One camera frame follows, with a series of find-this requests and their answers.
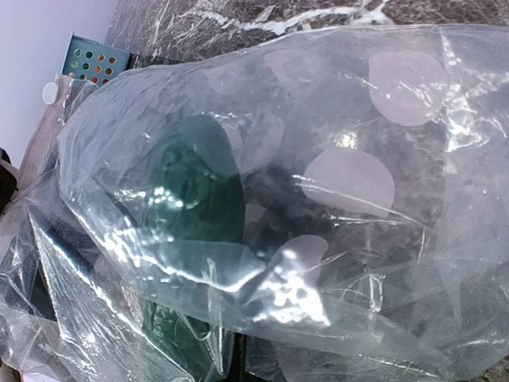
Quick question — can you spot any light blue plastic basket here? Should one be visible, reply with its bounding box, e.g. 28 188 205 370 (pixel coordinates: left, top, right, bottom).
61 34 130 86

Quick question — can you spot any green fake vegetable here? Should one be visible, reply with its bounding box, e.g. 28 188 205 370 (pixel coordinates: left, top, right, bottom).
140 115 246 381

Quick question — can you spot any clear zip top bag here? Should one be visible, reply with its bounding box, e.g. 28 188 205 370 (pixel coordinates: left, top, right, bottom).
1 25 508 381

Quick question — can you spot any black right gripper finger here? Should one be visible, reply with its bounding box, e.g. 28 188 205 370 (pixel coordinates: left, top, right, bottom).
227 333 247 378

